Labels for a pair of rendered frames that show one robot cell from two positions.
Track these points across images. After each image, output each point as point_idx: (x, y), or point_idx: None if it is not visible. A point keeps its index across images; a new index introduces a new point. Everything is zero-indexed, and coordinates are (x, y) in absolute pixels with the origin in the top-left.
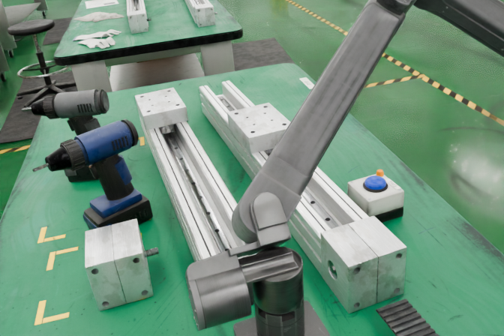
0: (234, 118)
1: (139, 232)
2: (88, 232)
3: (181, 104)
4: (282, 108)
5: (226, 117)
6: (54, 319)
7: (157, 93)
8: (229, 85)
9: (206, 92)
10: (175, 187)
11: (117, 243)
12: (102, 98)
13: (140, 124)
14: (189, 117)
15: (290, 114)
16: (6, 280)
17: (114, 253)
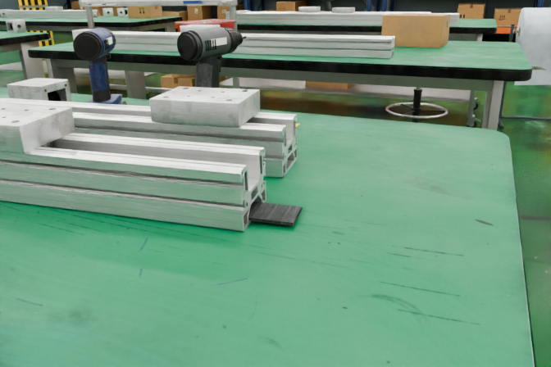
0: (46, 106)
1: (34, 93)
2: (64, 79)
3: (161, 98)
4: (117, 274)
5: (102, 136)
6: None
7: (235, 96)
8: (214, 165)
9: (222, 145)
10: (46, 101)
11: (32, 82)
12: (178, 38)
13: (307, 159)
14: (266, 188)
15: (74, 269)
16: (129, 103)
17: (26, 81)
